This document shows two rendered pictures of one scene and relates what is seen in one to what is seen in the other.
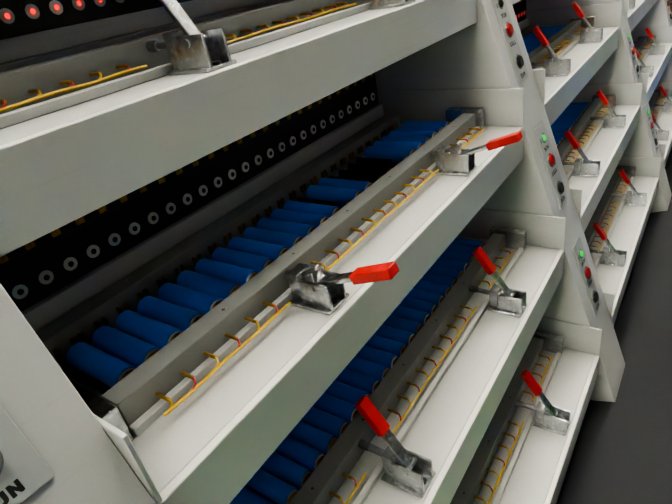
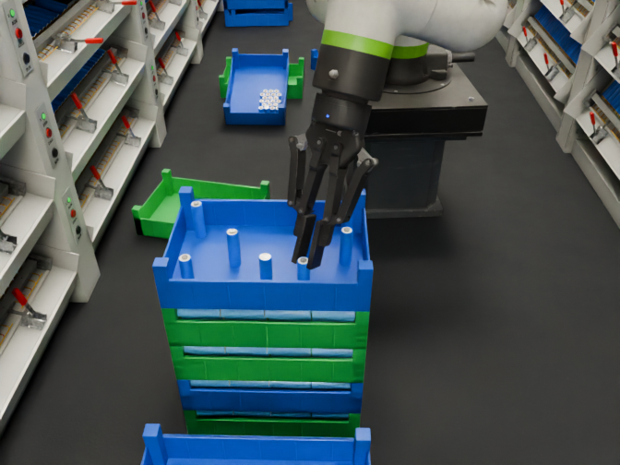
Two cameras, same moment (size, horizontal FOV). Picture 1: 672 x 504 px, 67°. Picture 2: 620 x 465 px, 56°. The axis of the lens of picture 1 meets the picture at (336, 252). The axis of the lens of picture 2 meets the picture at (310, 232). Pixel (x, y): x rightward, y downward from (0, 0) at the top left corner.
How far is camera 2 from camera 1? 1.04 m
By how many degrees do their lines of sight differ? 44
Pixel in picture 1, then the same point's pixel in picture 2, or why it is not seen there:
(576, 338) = (145, 111)
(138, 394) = not seen: hidden behind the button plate
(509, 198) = (121, 30)
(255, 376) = (55, 65)
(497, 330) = (115, 89)
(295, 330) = (62, 55)
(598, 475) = (149, 172)
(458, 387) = (101, 105)
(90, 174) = not seen: outside the picture
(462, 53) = not seen: outside the picture
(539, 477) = (126, 160)
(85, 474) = (37, 71)
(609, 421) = (157, 154)
